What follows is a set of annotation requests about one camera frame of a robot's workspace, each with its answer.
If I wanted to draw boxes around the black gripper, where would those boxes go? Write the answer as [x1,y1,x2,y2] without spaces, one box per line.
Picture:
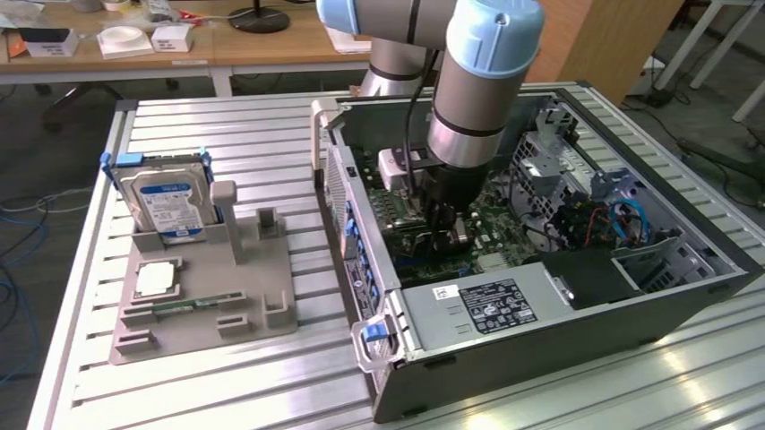
[420,163,488,235]

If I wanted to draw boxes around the green motherboard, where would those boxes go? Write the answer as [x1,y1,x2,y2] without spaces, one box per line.
[349,147,540,288]

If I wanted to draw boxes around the perforated metal disk bay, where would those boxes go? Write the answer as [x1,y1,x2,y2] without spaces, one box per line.
[515,100,639,216]

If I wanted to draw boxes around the grey power supply unit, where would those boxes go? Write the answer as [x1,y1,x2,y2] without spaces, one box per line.
[401,262,577,353]

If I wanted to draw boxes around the white paper stack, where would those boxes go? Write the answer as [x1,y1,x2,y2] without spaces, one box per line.
[325,26,373,56]

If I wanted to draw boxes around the black open PC case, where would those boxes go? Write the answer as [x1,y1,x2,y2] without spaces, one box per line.
[310,84,765,425]

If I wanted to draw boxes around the wooden cabinet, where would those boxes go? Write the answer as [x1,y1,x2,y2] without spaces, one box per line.
[524,0,687,107]

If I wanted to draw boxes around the grey parts rack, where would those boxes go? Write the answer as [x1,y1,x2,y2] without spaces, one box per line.
[107,178,300,366]

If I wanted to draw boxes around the wooden desk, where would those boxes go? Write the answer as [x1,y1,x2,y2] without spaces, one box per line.
[211,0,373,98]
[0,0,215,98]

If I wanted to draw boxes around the black round stand base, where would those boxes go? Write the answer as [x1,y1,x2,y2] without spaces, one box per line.
[227,0,292,35]

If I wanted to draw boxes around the green RAM stick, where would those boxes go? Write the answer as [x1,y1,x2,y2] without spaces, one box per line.
[153,293,246,314]

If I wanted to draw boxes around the silver CPU chip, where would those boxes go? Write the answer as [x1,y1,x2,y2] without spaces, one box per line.
[133,262,179,297]

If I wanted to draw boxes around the small white labelled box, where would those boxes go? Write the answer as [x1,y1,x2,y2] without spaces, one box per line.
[150,23,197,53]

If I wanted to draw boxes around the white box with tape roll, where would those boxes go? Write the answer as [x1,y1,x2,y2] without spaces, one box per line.
[97,25,157,60]

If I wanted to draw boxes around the white box black lid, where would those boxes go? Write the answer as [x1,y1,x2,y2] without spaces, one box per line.
[18,27,81,58]

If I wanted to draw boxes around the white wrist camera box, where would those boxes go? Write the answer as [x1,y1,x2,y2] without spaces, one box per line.
[377,147,429,193]

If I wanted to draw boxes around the black camera cable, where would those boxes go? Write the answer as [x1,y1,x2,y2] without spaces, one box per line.
[402,47,448,198]

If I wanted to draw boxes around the thin red wire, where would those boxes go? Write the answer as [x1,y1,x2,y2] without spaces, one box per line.
[588,207,607,244]

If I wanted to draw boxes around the blue wire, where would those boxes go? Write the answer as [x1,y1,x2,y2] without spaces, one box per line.
[612,198,655,245]

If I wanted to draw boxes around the white table frame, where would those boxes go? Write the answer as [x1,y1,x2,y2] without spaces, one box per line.
[653,0,765,123]

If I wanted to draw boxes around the blue floor cable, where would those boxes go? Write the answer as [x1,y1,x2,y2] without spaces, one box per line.
[0,196,57,382]

